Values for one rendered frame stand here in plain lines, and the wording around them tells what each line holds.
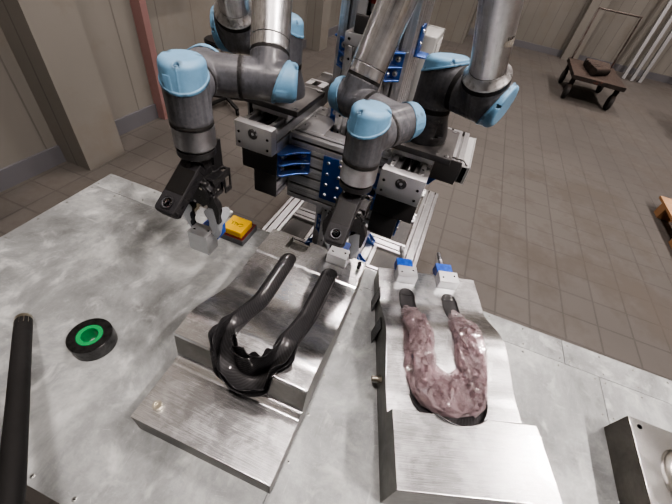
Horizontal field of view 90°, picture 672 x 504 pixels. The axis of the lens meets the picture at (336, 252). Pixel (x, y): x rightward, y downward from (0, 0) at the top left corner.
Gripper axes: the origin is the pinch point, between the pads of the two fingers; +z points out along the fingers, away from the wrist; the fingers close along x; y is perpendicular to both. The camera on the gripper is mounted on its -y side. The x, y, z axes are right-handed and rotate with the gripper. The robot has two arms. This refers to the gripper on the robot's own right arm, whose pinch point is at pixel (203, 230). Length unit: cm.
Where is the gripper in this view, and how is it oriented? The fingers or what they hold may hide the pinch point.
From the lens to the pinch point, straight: 82.0
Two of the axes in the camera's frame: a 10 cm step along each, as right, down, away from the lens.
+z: -1.4, 7.0, 7.0
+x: -9.3, -3.4, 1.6
